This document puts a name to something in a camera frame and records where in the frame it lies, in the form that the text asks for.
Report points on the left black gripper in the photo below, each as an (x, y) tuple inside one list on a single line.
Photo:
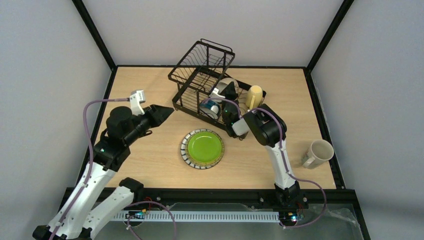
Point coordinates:
[(151, 116)]

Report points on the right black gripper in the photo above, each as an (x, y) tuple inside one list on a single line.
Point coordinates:
[(227, 100)]

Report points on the teal patterned white bowl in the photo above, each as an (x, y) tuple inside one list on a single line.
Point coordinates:
[(211, 109)]

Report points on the plain white bowl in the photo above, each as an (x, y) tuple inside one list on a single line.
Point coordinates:
[(223, 83)]

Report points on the yellow mug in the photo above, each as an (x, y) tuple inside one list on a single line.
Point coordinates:
[(254, 97)]

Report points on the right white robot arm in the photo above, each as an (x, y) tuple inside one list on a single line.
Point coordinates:
[(270, 131)]

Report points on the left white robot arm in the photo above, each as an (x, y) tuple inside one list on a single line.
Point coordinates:
[(79, 218)]

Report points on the blue striped white plate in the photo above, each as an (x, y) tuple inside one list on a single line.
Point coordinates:
[(185, 155)]

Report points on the green plate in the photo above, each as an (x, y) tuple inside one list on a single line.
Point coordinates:
[(205, 147)]

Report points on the beige mug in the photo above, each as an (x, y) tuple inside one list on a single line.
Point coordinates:
[(319, 152)]

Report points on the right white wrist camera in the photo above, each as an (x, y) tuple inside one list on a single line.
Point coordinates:
[(215, 95)]

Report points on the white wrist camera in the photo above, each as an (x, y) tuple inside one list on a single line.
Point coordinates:
[(215, 95), (136, 98)]

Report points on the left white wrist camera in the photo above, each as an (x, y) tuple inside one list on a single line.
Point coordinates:
[(136, 98)]

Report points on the black wire dish rack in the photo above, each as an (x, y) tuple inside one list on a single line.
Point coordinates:
[(197, 75)]

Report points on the white slotted cable duct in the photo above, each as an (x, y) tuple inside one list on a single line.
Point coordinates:
[(198, 216)]

